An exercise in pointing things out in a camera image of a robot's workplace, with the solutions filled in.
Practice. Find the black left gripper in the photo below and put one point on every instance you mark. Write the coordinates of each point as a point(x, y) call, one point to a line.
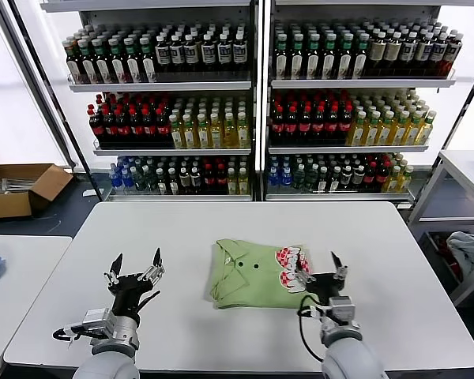
point(130, 292)

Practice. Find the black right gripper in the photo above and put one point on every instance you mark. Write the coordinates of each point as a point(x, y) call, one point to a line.
point(326, 286)

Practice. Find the green polo shirt red print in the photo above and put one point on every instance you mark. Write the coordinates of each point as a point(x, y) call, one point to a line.
point(253, 284)

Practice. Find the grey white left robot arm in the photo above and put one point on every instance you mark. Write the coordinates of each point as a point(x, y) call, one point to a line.
point(106, 367)

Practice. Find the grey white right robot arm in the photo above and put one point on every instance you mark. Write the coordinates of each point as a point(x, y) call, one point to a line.
point(351, 359)

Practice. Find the small dark bottle white cap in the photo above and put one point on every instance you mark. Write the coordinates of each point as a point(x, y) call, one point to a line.
point(174, 183)
point(162, 183)
point(334, 181)
point(322, 181)

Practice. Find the white paper scrap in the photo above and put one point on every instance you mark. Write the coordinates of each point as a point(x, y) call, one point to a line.
point(90, 193)

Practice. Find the blue water bottle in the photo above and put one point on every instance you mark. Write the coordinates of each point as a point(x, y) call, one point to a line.
point(127, 181)
point(274, 178)
point(115, 179)
point(287, 178)

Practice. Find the green tinted water bottle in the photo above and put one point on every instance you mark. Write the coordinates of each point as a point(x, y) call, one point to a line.
point(299, 177)
point(150, 181)
point(139, 181)
point(311, 177)

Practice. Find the small dark bottle grey label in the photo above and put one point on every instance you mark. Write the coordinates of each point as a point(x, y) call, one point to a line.
point(359, 176)
point(185, 178)
point(347, 177)
point(196, 177)

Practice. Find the cola bottle red cap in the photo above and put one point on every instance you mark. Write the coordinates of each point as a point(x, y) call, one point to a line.
point(221, 179)
point(305, 126)
point(110, 129)
point(150, 129)
point(332, 126)
point(319, 126)
point(346, 125)
point(370, 175)
point(96, 128)
point(278, 126)
point(292, 126)
point(209, 179)
point(164, 129)
point(136, 129)
point(382, 175)
point(122, 129)

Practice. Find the yellow drink bottle white cap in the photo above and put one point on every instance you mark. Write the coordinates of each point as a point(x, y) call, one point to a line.
point(243, 182)
point(204, 134)
point(427, 131)
point(177, 134)
point(230, 133)
point(232, 182)
point(243, 133)
point(372, 132)
point(357, 132)
point(217, 134)
point(414, 132)
point(400, 132)
point(406, 179)
point(190, 134)
point(386, 132)
point(393, 181)

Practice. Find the red item in crate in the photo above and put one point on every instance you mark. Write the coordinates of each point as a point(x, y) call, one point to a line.
point(451, 260)

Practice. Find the brown cardboard box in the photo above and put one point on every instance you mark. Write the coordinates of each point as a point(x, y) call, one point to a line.
point(8, 205)

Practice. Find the metal parts bundle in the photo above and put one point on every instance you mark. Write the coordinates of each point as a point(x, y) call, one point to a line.
point(17, 184)

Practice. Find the grey white crumpled cloth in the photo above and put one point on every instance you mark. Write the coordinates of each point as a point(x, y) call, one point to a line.
point(468, 248)

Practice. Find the grey metal side table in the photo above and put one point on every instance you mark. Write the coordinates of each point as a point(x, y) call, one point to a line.
point(464, 166)

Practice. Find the grey metal shelving unit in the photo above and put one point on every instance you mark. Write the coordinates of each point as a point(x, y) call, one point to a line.
point(162, 86)
point(359, 83)

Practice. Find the dark bottle green white label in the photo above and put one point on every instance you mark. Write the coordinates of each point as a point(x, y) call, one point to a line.
point(119, 65)
point(149, 63)
point(74, 67)
point(329, 59)
point(360, 58)
point(89, 65)
point(104, 65)
point(298, 59)
point(134, 64)
point(345, 59)
point(313, 59)
point(281, 59)

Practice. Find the dark bottle white blue label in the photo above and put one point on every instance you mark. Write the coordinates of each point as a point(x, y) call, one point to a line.
point(424, 52)
point(162, 55)
point(177, 54)
point(208, 53)
point(190, 54)
point(409, 52)
point(240, 52)
point(439, 52)
point(224, 53)

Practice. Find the dark bottle beige label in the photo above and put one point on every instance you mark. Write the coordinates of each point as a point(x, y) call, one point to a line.
point(376, 53)
point(393, 52)

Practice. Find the red drink bottle white label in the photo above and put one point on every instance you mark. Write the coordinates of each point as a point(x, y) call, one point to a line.
point(452, 53)

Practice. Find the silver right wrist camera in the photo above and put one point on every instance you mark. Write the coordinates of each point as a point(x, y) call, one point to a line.
point(341, 310)

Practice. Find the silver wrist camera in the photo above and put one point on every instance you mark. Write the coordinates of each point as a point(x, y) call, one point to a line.
point(341, 310)
point(98, 320)

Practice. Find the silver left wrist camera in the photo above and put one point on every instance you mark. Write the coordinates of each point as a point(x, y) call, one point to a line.
point(98, 320)

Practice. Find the dark metal frame post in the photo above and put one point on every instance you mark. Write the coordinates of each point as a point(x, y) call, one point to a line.
point(55, 103)

